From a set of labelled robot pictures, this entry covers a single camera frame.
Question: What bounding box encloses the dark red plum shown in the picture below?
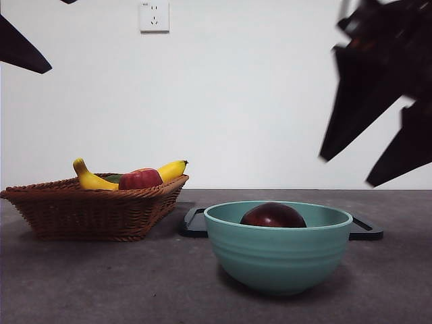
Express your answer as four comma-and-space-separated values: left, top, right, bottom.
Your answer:
240, 201, 307, 229

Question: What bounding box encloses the teal ribbed bowl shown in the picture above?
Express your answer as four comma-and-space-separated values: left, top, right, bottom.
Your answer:
203, 200, 354, 297

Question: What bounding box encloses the yellow banana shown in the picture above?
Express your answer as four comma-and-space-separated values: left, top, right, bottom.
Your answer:
72, 157, 189, 192

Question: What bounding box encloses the red apple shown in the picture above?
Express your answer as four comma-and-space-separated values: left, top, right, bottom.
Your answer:
117, 167, 164, 190

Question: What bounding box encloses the brown wicker basket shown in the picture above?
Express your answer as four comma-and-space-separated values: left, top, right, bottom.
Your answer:
0, 173, 190, 242

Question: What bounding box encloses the black rectangular tray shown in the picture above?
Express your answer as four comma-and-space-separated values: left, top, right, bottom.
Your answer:
178, 207, 385, 241

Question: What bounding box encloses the white wall socket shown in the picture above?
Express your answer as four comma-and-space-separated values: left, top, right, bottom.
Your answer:
139, 0, 170, 34

